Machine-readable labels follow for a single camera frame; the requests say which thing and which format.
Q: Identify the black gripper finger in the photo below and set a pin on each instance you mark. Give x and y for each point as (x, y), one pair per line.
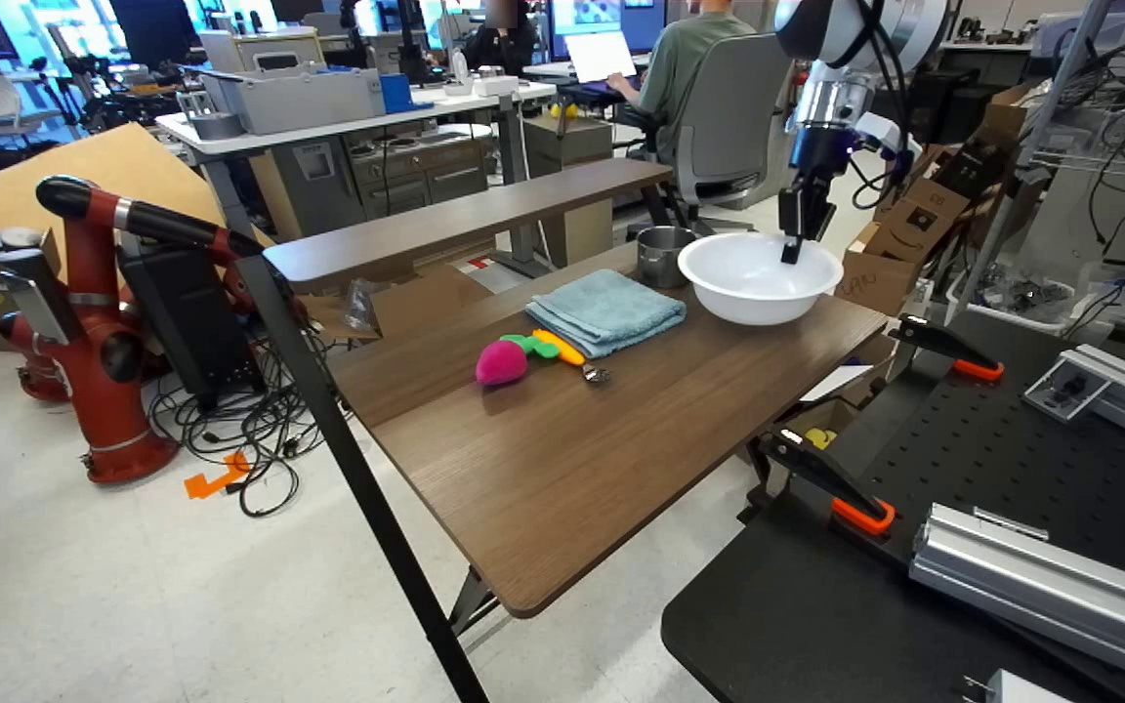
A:
(795, 242)

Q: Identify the far orange black clamp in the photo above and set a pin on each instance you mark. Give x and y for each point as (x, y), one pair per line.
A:
(961, 355)

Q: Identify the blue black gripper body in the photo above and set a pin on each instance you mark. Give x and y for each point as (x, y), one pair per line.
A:
(819, 153)

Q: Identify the black perforated breadboard table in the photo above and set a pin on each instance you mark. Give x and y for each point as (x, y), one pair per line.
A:
(811, 609)

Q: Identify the cardboard box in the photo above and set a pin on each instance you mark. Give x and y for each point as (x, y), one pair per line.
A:
(889, 253)

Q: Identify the wooden raised shelf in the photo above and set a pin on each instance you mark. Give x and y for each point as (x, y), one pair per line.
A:
(484, 213)

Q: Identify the near orange black clamp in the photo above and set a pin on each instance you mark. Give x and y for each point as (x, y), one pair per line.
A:
(850, 502)

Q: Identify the yellow handled spoon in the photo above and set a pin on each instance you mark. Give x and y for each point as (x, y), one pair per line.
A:
(571, 355)

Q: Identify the pink ball toy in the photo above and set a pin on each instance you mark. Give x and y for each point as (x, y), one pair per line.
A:
(498, 364)

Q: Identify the grey office chair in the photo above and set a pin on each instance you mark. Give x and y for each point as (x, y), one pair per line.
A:
(725, 140)

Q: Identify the aluminium extrusion rail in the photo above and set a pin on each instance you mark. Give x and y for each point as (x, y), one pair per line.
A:
(1052, 591)

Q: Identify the orange black clamp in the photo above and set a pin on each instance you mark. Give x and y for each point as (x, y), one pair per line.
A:
(850, 502)
(961, 355)

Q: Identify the seated person in green shirt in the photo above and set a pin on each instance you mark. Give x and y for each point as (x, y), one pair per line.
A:
(675, 58)

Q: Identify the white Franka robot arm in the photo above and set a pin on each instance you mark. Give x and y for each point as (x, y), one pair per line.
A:
(873, 44)

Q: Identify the red Baxter robot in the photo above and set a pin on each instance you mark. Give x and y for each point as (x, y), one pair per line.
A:
(82, 334)

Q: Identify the black table leg frame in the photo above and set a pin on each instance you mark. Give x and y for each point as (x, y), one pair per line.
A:
(316, 391)

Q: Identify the light blue folded towel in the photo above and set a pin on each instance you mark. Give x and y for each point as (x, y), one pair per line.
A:
(606, 315)

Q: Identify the white plastic basin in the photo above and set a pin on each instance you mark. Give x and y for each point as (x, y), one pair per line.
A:
(742, 280)

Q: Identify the green toy piece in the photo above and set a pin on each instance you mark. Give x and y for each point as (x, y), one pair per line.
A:
(531, 347)

